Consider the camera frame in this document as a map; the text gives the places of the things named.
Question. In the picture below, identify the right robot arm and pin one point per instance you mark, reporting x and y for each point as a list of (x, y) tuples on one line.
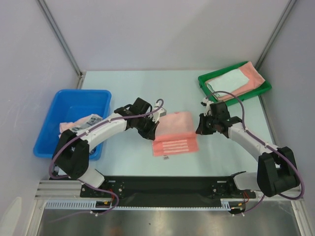
[(276, 167)]

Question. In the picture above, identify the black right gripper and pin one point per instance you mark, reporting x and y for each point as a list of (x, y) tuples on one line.
[(204, 123)]

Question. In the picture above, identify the aluminium frame rail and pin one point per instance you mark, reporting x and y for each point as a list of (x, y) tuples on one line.
[(58, 190)]

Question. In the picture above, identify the patterned blue white towel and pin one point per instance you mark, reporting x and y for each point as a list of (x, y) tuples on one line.
[(85, 122)]

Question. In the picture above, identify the blue plastic bin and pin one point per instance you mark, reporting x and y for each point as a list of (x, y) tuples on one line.
[(69, 105)]

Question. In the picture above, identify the white slotted cable duct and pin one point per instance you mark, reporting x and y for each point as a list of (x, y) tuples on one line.
[(218, 204)]

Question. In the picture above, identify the pale pink towel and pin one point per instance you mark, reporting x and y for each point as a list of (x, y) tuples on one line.
[(175, 134)]

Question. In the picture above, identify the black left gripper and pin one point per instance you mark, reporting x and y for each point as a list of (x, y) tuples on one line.
[(150, 134)]

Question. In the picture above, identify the green plastic tray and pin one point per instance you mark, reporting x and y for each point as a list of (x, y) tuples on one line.
[(228, 98)]

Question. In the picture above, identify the small pink cloth in bin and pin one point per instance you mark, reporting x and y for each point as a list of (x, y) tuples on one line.
[(69, 125)]

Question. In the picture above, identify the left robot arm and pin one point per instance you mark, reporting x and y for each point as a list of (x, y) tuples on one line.
[(73, 149)]

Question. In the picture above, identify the light blue towel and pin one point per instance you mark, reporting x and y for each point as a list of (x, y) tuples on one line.
[(228, 82)]

